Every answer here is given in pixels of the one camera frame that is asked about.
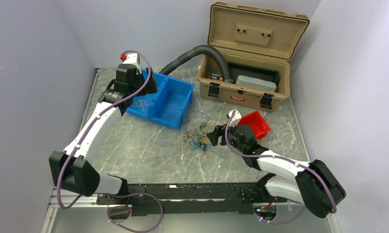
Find black tray in case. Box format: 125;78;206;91
227;62;279;84

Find red storage bin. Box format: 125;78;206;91
238;111;271;140

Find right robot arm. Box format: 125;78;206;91
207;125;346;218

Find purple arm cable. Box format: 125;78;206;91
56;50;164;233
225;110;338;225

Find grey plastic organiser box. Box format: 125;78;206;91
236;75;277;92

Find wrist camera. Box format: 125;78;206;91
227;109;242;127
118;53;141;73

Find blue double storage bin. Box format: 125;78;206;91
126;72;195;130

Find tan tool case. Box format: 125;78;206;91
197;1;310;112

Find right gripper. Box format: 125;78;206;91
206;120;246;154

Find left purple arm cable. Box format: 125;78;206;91
56;50;164;233

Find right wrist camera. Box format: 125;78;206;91
227;109;242;127

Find black cable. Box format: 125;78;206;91
181;120;211;145

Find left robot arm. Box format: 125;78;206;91
49;62;157;204

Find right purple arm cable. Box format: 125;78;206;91
225;110;338;225

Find yellow black device in case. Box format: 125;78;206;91
209;73;223;81

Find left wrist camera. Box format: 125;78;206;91
118;53;141;73

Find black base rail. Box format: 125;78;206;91
97;182;287;216

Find grey corrugated hose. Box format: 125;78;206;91
159;44;232;83

